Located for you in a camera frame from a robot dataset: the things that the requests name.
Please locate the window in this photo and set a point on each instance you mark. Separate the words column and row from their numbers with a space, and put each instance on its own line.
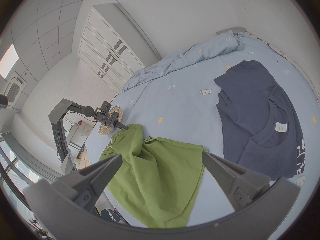
column 15, row 164

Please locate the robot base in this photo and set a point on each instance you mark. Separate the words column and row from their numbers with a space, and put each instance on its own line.
column 110, row 214

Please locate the ceiling light panel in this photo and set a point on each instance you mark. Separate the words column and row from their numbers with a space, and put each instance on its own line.
column 8, row 61

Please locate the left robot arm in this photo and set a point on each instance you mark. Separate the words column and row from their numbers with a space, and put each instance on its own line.
column 60, row 107

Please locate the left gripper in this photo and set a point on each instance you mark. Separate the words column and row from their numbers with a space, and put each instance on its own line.
column 110, row 120

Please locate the ceiling air conditioner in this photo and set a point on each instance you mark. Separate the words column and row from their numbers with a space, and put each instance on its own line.
column 15, row 89

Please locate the green shorts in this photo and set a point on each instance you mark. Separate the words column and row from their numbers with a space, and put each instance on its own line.
column 155, row 179

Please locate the dark blue T-shirt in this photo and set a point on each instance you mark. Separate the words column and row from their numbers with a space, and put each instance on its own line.
column 250, row 114

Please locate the pale blue quilt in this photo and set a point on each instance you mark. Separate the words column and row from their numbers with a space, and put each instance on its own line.
column 200, row 51

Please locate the white wardrobe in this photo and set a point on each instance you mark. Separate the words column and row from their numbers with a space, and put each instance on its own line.
column 105, row 41

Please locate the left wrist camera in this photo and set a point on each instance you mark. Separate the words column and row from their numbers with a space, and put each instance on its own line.
column 105, row 105

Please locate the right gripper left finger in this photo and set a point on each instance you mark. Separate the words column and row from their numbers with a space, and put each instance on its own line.
column 100, row 181

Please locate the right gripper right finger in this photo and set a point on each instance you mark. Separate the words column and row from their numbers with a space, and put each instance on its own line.
column 225, row 179

